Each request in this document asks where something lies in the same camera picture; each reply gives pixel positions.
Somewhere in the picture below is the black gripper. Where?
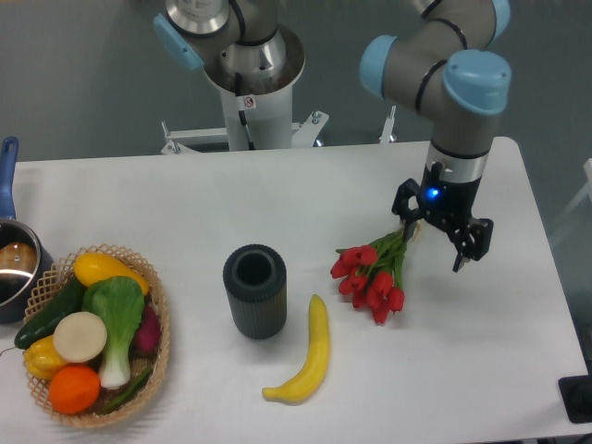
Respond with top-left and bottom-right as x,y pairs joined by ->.
391,162 -> 494,272

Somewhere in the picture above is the red tulip bouquet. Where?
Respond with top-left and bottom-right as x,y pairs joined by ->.
330,227 -> 421,325

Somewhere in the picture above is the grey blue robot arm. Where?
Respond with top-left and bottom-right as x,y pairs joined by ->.
153,1 -> 512,266

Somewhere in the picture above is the dark grey ribbed vase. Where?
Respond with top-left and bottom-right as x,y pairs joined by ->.
222,244 -> 287,340

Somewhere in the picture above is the black device at edge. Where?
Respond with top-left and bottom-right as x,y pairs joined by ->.
558,375 -> 591,424

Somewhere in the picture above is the yellow banana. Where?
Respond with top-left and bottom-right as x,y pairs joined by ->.
262,294 -> 331,405

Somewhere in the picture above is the purple sweet potato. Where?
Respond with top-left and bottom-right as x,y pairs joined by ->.
133,304 -> 161,353

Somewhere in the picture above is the green bok choy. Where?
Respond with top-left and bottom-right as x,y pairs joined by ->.
82,277 -> 144,389

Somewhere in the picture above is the green bean pod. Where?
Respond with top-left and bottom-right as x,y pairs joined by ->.
99,367 -> 153,414

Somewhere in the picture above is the yellow squash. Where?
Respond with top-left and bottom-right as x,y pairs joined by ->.
73,253 -> 150,296

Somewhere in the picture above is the green cucumber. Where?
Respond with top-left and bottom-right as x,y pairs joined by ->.
14,276 -> 86,350

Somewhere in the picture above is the woven wicker basket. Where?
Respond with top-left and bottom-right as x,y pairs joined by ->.
15,244 -> 169,428

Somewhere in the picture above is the white round radish slice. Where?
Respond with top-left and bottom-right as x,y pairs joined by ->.
53,312 -> 107,364

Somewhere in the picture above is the orange fruit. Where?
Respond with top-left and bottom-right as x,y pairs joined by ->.
48,364 -> 101,414

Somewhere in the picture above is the blue saucepan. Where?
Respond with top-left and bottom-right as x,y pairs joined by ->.
1,136 -> 53,324

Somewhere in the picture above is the yellow bell pepper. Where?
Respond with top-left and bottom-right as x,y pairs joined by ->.
23,335 -> 69,380

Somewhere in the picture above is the white frame at right edge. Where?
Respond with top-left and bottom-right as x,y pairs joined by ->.
549,158 -> 591,245

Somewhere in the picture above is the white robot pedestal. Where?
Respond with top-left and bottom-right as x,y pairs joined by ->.
154,17 -> 329,154

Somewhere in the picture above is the black cable on pedestal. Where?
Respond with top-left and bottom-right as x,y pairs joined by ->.
233,72 -> 256,151

